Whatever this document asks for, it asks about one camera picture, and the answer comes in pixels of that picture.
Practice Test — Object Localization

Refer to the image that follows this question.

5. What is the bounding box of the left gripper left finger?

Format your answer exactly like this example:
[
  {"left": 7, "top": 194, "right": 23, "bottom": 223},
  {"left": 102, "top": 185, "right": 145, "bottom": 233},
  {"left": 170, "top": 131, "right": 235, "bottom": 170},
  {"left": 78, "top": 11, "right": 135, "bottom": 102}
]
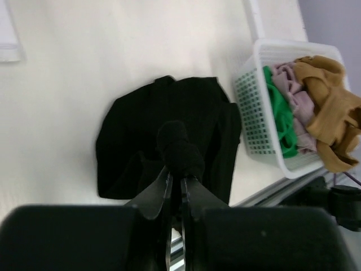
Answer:
[{"left": 1, "top": 169, "right": 173, "bottom": 270}]

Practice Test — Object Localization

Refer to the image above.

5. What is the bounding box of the green tank top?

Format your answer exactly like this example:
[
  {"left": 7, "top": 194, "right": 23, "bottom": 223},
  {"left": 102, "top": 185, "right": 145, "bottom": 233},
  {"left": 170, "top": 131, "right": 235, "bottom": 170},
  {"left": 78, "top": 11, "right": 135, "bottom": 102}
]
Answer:
[{"left": 263, "top": 66, "right": 298, "bottom": 159}]

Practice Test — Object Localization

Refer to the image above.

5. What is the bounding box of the pink tank top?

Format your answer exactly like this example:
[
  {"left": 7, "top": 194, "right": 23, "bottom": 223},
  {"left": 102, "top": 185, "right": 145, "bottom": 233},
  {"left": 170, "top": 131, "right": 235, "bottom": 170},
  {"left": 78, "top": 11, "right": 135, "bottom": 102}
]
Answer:
[{"left": 271, "top": 62, "right": 316, "bottom": 154}]

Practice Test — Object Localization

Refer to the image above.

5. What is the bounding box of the white plastic laundry basket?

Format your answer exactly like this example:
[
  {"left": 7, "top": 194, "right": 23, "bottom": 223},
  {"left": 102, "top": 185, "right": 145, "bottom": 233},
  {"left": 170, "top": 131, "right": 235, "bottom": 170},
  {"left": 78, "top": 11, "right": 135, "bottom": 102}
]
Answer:
[{"left": 233, "top": 38, "right": 344, "bottom": 179}]

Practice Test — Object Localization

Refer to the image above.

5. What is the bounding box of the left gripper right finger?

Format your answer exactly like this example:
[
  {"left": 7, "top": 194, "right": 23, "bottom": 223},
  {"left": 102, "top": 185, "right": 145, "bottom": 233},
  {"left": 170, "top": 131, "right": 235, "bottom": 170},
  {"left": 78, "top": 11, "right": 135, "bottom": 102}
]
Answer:
[{"left": 180, "top": 178, "right": 356, "bottom": 270}]

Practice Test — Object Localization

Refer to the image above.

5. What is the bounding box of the mustard brown tank top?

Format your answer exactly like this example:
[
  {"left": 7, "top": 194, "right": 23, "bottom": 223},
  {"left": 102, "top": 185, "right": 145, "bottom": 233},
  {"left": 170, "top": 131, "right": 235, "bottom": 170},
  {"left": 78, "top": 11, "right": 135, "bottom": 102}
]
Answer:
[{"left": 293, "top": 55, "right": 360, "bottom": 173}]

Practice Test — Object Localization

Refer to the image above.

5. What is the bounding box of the black tank top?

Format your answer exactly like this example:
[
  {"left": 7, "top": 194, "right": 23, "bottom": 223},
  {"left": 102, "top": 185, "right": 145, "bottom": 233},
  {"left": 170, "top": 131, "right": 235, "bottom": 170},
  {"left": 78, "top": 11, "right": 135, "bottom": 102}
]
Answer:
[{"left": 95, "top": 76, "right": 241, "bottom": 203}]

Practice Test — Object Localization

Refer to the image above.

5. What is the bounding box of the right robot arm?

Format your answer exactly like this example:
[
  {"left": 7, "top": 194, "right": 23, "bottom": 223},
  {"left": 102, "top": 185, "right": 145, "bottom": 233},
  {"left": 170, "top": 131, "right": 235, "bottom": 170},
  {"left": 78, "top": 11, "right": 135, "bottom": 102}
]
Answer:
[{"left": 279, "top": 177, "right": 360, "bottom": 232}]

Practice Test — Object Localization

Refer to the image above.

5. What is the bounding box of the white and chrome clothes rack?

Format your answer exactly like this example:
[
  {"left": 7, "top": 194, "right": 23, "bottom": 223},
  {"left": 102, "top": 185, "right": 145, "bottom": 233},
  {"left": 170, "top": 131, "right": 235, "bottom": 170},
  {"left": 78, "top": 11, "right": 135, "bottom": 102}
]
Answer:
[{"left": 0, "top": 0, "right": 25, "bottom": 63}]

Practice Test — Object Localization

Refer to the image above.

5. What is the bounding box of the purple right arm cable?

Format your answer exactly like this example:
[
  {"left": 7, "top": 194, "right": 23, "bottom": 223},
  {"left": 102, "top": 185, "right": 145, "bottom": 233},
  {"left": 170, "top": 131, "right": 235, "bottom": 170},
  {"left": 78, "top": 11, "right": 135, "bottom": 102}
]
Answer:
[{"left": 332, "top": 169, "right": 361, "bottom": 190}]

